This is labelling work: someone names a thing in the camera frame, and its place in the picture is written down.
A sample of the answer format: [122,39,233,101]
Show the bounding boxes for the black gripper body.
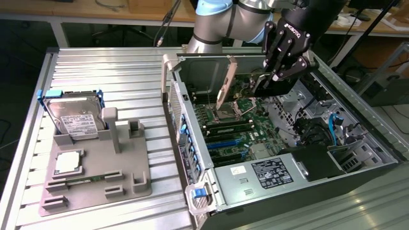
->
[277,0,340,50]

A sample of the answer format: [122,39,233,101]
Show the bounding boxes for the graphics card with black fan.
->
[215,55,298,111]

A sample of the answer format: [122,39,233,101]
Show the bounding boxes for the white and black desk object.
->
[334,14,362,27]

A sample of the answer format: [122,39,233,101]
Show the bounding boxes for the black tripod pole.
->
[329,0,402,67]

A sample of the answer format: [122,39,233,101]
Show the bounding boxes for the black monitor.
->
[346,0,402,22]

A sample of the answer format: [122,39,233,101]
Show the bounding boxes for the silver disk bay cage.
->
[269,71,323,144]

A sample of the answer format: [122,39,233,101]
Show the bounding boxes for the metal socket cover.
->
[231,95,262,115]

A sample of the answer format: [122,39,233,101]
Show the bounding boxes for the green motherboard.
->
[190,90,290,169]

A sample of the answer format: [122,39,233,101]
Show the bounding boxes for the CPU socket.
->
[210,103,239,123]

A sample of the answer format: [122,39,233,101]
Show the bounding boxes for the black installed RAM stick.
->
[205,123,253,135]

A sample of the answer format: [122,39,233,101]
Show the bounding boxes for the silver chipset heatsink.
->
[250,144,273,159]

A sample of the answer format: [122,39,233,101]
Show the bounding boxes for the blue expansion slot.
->
[206,139,239,150]

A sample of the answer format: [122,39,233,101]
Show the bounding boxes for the black plastic shroud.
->
[275,146,347,183]

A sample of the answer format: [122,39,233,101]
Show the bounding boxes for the gray disk bay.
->
[327,140,383,173]

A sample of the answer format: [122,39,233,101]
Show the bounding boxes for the black office chair base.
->
[91,23,155,46]

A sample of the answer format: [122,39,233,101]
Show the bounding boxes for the black expansion slot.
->
[210,153,243,165]

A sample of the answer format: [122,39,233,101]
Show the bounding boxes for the silver power supply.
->
[213,153,310,212]

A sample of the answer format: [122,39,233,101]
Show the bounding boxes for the open black PC case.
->
[161,47,409,230]

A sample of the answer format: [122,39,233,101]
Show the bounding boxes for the hard disk in blue carrier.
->
[34,89,107,142]

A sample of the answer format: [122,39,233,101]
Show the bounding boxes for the silver CPU chip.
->
[54,152,82,173]

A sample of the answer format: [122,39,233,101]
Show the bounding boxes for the green RAM stick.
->
[65,174,106,185]

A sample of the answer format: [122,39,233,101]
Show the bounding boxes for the gray parts rack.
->
[37,107,154,218]

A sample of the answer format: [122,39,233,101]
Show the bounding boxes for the black power wire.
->
[291,116,334,147]

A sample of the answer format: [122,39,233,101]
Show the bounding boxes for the blue wire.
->
[327,112,343,147]

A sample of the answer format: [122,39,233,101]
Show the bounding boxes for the dangling cable with plug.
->
[154,0,182,47]

